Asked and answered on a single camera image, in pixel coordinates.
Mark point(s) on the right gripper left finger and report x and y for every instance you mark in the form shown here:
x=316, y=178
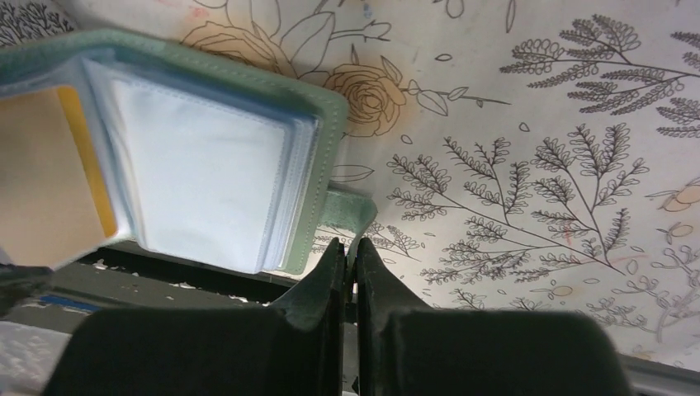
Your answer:
x=293, y=346

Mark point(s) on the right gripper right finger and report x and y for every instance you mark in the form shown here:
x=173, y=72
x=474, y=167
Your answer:
x=409, y=348

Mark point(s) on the green leather card holder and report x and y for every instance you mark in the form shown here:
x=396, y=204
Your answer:
x=204, y=158

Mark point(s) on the floral tablecloth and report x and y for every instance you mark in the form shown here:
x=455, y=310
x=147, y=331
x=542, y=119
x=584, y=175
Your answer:
x=522, y=154

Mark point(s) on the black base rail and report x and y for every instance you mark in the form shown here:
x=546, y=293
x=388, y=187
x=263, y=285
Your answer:
x=127, y=277

